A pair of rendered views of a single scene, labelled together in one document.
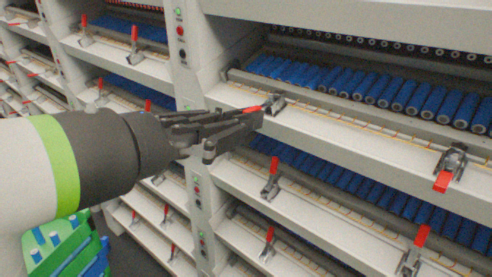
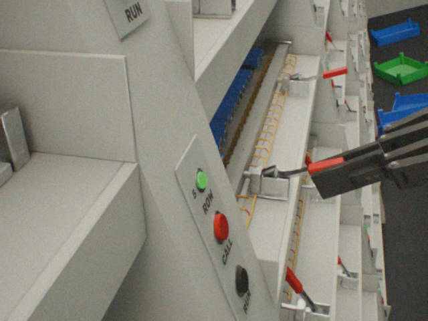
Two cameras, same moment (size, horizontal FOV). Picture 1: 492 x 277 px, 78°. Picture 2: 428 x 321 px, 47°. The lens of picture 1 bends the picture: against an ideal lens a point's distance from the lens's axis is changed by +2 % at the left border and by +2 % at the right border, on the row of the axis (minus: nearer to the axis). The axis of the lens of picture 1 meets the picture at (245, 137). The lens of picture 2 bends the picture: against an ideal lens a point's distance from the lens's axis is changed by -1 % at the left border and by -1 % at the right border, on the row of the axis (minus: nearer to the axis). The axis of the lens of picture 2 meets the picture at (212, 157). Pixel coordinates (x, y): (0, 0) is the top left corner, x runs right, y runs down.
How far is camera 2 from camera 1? 0.76 m
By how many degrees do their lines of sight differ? 91
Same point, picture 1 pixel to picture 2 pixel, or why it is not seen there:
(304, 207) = (309, 276)
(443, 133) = (273, 81)
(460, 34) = not seen: outside the picture
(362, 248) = (326, 223)
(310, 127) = (289, 156)
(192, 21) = (217, 171)
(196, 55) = (245, 239)
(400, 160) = (302, 108)
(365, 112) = (263, 110)
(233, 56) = not seen: hidden behind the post
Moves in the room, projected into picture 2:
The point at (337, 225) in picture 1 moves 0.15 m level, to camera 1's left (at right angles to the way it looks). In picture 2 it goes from (312, 243) to (385, 295)
